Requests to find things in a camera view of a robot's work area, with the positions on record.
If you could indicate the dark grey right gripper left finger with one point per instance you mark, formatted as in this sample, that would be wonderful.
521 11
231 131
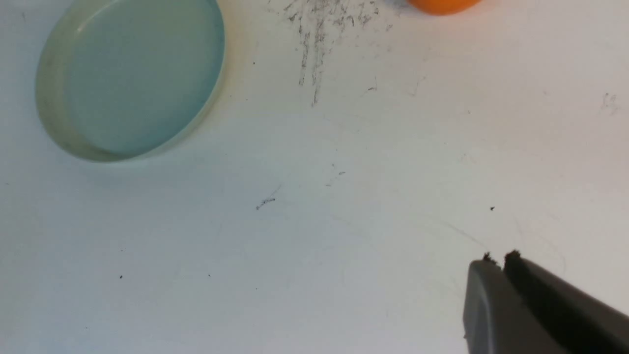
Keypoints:
495 317

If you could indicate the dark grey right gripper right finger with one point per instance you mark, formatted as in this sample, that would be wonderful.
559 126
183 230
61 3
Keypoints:
579 322

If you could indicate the orange persimmon with green leaf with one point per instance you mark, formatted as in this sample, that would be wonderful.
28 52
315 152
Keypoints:
442 7

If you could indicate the pale green round plate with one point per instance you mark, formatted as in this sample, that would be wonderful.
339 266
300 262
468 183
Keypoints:
121 79

